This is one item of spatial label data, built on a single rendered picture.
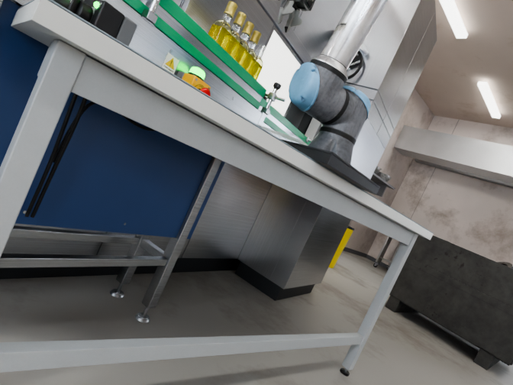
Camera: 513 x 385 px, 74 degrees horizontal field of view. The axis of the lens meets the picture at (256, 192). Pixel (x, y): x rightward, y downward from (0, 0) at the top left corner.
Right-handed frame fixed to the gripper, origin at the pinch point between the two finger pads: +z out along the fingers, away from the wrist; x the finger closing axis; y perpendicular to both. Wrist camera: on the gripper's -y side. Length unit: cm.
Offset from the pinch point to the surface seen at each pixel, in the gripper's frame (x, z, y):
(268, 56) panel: 25.2, 2.5, -21.8
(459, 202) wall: 654, -57, 23
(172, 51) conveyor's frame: -46, 36, 10
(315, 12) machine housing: 50, -37, -26
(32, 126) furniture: -79, 63, 33
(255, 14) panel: 4.9, -5.6, -20.4
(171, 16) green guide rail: -49, 29, 8
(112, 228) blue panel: -39, 88, 7
